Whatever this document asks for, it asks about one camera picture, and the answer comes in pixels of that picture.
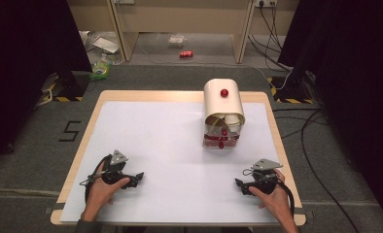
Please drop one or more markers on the person's left hand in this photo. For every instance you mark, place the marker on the person's left hand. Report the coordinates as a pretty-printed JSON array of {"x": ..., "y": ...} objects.
[{"x": 98, "y": 194}]

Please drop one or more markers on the green plastic bag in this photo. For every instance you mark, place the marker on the green plastic bag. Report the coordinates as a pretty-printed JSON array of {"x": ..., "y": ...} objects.
[{"x": 100, "y": 69}]

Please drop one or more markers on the white paper sheet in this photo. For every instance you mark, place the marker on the white paper sheet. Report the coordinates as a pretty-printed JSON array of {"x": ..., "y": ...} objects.
[{"x": 167, "y": 168}]

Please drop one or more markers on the white packet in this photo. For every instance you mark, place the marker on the white packet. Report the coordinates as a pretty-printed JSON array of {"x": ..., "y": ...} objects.
[{"x": 177, "y": 41}]

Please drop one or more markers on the pile of red packets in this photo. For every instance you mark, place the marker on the pile of red packets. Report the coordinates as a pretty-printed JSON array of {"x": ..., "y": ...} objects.
[{"x": 212, "y": 144}]

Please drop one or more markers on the black curtain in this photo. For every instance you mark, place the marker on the black curtain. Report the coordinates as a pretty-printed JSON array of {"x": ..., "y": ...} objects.
[
  {"x": 358, "y": 81},
  {"x": 24, "y": 64}
]

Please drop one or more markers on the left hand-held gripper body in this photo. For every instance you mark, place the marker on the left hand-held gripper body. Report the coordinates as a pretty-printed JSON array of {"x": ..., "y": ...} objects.
[{"x": 113, "y": 168}]

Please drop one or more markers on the cream storage box red knob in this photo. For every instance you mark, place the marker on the cream storage box red knob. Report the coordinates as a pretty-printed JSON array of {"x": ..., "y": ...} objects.
[{"x": 223, "y": 103}]

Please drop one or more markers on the red can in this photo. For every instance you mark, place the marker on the red can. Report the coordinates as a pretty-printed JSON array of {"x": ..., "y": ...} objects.
[{"x": 186, "y": 54}]

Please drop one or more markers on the stack of red packets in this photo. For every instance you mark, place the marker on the stack of red packets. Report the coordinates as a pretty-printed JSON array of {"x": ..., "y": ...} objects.
[{"x": 212, "y": 138}]

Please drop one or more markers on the white paper cup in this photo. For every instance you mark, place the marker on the white paper cup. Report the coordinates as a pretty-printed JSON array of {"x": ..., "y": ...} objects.
[{"x": 232, "y": 121}]

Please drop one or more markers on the clear plastic bag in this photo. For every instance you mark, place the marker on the clear plastic bag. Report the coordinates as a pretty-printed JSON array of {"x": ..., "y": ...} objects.
[{"x": 85, "y": 37}]

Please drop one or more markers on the white flat box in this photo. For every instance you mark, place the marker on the white flat box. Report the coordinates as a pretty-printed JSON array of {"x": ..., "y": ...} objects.
[{"x": 106, "y": 44}]

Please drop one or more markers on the black yellow striped stand base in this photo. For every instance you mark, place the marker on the black yellow striped stand base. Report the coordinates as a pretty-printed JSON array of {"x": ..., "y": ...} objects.
[
  {"x": 290, "y": 92},
  {"x": 69, "y": 87}
]

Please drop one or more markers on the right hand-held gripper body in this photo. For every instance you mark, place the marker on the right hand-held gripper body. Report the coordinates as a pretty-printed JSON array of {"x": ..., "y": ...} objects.
[{"x": 264, "y": 179}]

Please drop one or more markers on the person's right hand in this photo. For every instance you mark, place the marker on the person's right hand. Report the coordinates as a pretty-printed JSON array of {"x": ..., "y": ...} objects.
[{"x": 277, "y": 204}]

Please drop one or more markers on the white wall socket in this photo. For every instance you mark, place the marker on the white wall socket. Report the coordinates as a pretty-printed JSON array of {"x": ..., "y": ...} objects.
[{"x": 266, "y": 2}]

